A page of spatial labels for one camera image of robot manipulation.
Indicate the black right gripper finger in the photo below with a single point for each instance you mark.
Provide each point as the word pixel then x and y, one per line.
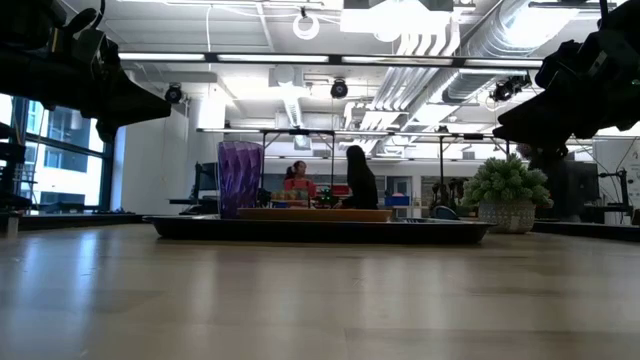
pixel 540 120
pixel 549 151

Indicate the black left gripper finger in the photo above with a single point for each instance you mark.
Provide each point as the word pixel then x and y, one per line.
pixel 140 105
pixel 107 131

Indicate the purple faceted plastic cup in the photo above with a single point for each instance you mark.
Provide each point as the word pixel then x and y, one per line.
pixel 240 175

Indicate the black background robot arm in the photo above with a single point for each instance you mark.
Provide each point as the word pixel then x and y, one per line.
pixel 457 192

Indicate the black plastic tray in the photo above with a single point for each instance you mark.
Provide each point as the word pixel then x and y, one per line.
pixel 320 232

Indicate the black ceiling spotlight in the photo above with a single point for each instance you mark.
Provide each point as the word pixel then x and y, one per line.
pixel 173 94
pixel 339 89

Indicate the person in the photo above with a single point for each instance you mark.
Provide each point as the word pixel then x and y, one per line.
pixel 300 189
pixel 361 185
pixel 542 190

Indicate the large window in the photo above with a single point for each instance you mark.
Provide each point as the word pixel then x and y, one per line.
pixel 75 165

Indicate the green potted plant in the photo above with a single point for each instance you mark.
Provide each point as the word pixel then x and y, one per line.
pixel 505 185

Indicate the black monitor on desk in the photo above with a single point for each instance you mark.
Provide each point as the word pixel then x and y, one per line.
pixel 207 177

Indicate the blue box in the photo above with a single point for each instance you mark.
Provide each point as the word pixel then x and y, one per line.
pixel 397 201

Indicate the overhead light bar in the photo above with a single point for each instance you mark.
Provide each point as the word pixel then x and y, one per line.
pixel 335 59

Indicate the red sign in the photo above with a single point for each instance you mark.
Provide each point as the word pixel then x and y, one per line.
pixel 342 190

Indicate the black ceiling camera rig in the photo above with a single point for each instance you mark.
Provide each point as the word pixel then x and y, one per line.
pixel 507 89

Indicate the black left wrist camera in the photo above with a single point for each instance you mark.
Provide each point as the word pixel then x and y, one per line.
pixel 90 47

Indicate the black aluminium table frame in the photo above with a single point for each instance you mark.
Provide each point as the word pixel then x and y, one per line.
pixel 75 220

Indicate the black background rig frame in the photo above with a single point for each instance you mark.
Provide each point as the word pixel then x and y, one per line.
pixel 332 150
pixel 441 160

